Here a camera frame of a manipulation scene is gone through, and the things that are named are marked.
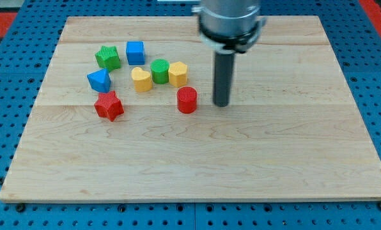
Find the green cylinder block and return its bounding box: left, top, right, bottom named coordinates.
left=150, top=59, right=169, bottom=84

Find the green star block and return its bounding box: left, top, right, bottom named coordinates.
left=95, top=46, right=121, bottom=72

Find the blue triangle block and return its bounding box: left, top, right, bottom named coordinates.
left=87, top=68, right=111, bottom=93

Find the red cylinder block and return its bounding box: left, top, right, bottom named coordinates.
left=176, top=86, right=198, bottom=114

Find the wooden board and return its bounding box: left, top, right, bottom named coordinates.
left=0, top=16, right=381, bottom=203

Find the yellow hexagon block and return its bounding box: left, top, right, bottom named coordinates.
left=168, top=61, right=188, bottom=88

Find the red star block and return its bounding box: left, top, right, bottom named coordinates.
left=94, top=91, right=125, bottom=122

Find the blue cube block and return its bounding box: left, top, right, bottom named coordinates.
left=126, top=41, right=145, bottom=65

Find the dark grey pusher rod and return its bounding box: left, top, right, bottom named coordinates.
left=213, top=52, right=235, bottom=107

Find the yellow heart block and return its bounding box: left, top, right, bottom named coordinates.
left=131, top=67, right=153, bottom=93

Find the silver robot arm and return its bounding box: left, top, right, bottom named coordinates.
left=192, top=0, right=267, bottom=54

